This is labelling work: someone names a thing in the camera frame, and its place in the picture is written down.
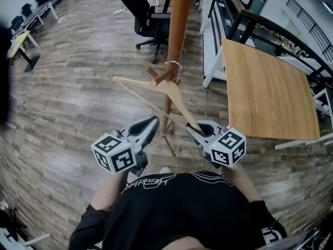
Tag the white frame bar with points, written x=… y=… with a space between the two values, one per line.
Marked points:
x=36 y=239

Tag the wooden table with white legs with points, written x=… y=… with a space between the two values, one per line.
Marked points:
x=268 y=92

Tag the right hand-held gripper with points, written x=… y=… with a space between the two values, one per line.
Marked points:
x=229 y=147

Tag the white metal shelf frame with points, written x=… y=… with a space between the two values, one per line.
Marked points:
x=210 y=56

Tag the dark desk with white legs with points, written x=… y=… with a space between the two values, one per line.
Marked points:
x=36 y=10

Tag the person's white shoe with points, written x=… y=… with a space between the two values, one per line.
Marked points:
x=165 y=170

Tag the black-top table with white legs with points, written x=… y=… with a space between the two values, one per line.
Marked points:
x=323 y=100

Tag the brown wooden coat rack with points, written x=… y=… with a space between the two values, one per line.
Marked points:
x=179 y=22

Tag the black barred wall railing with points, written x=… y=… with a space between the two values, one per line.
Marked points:
x=312 y=27

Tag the person's left forearm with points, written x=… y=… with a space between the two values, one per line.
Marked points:
x=109 y=191

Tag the black printed t-shirt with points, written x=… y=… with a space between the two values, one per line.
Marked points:
x=182 y=212

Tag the white power strip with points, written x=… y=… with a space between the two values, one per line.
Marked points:
x=61 y=20
x=119 y=11

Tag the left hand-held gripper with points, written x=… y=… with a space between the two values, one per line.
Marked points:
x=117 y=155

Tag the black curved metal railing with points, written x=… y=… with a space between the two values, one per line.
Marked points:
x=273 y=26

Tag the person's right forearm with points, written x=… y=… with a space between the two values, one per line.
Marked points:
x=244 y=182

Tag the wooden hanger with metal hook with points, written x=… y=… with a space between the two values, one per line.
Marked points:
x=171 y=87

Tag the black mesh office chair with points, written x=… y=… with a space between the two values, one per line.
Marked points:
x=138 y=6

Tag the yellowish desk with black base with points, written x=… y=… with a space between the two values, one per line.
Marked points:
x=19 y=42

